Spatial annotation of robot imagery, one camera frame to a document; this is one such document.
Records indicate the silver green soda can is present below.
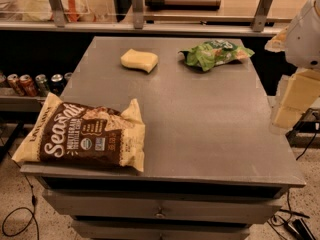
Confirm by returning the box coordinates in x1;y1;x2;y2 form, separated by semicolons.
35;74;50;97

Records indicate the green chip bag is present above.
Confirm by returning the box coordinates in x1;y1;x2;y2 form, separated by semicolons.
181;39;254;72

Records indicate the black power cables right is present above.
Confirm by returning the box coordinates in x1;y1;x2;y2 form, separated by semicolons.
266;113;320;240

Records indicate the yellow sponge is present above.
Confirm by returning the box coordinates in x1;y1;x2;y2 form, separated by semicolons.
120;49;158;73

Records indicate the metal bracket right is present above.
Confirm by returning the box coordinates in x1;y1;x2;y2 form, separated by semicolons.
251;0;273;32

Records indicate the dark soda can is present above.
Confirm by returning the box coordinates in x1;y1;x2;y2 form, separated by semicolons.
51;74;65;95

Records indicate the grey soda can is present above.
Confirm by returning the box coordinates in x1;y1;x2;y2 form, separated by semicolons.
64;72;73;83

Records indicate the brown sea salt chip bag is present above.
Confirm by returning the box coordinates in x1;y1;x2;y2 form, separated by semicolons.
13;93;145;172

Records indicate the metal bracket middle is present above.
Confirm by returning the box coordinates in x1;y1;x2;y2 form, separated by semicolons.
131;0;144;29

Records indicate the black floor cable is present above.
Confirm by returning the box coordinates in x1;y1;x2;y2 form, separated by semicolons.
1;160;40;240

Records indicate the white orange plastic bag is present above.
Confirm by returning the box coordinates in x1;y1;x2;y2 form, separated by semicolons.
22;0;96;22

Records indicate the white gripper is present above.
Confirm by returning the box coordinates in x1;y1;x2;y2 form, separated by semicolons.
265;0;320;129

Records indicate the red soda can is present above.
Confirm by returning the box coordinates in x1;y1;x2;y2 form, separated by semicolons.
7;74;25;96

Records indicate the metal bracket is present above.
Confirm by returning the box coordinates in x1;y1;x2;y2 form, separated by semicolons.
49;0;67;27
251;0;273;32
131;0;144;29

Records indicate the grey drawer cabinet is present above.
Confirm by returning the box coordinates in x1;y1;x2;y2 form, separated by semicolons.
22;37;305;240

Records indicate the metal bracket left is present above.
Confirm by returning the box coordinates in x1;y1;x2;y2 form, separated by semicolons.
49;0;67;27

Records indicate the orange soda can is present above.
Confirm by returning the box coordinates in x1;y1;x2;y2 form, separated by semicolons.
19;74;38;97

